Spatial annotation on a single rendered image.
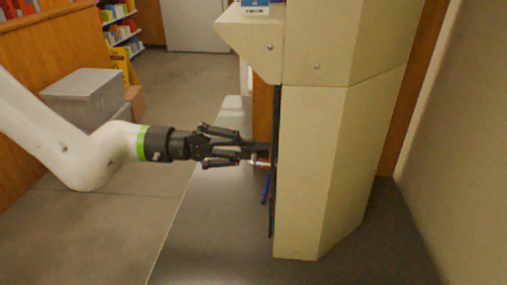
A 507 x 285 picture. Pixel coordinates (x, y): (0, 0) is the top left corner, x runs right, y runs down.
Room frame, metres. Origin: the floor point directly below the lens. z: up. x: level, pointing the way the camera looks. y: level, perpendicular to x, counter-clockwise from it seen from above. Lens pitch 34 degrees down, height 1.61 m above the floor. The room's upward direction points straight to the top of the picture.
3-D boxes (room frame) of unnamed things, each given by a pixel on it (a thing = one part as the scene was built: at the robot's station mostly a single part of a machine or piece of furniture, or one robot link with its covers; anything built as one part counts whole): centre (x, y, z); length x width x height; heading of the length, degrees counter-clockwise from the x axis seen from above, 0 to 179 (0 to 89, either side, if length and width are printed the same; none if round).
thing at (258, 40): (0.66, -0.01, 1.46); 0.32 x 0.11 x 0.10; 174
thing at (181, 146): (0.62, 0.15, 1.20); 0.09 x 0.07 x 0.08; 84
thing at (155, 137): (0.63, 0.23, 1.20); 0.12 x 0.06 x 0.09; 174
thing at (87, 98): (2.47, 1.44, 0.49); 0.60 x 0.42 x 0.33; 174
